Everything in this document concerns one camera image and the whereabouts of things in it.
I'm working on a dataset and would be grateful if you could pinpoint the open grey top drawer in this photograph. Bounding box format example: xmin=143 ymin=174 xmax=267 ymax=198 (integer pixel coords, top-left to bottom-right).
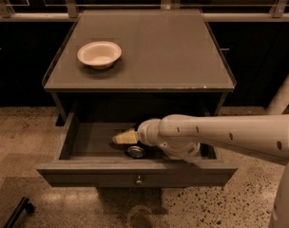
xmin=37 ymin=112 xmax=237 ymax=188

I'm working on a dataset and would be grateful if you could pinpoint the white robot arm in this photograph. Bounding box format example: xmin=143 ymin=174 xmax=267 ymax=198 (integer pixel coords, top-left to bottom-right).
xmin=113 ymin=74 xmax=289 ymax=228

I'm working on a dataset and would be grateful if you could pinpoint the white paper bowl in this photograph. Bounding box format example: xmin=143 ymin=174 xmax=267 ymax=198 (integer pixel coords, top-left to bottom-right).
xmin=77 ymin=41 xmax=122 ymax=69

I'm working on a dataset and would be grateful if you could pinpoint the black wheeled base leg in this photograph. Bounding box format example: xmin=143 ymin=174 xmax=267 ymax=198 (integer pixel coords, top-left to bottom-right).
xmin=3 ymin=197 xmax=35 ymax=228

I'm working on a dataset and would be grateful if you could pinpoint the metal railing frame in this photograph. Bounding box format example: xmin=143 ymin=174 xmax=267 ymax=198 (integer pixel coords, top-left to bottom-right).
xmin=0 ymin=0 xmax=289 ymax=23

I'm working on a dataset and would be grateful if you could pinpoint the small metal drawer knob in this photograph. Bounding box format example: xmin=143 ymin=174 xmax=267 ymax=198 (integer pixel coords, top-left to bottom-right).
xmin=134 ymin=175 xmax=144 ymax=186

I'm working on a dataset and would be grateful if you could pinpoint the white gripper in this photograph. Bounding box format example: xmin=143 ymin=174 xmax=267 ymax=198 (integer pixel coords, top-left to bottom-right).
xmin=112 ymin=119 xmax=162 ymax=146

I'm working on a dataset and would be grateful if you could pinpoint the blue pepsi can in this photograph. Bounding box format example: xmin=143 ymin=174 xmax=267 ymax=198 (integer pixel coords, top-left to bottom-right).
xmin=126 ymin=145 xmax=145 ymax=159

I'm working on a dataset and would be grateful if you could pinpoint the grey cabinet counter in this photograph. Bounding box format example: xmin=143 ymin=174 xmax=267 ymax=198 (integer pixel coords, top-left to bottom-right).
xmin=43 ymin=9 xmax=236 ymax=109

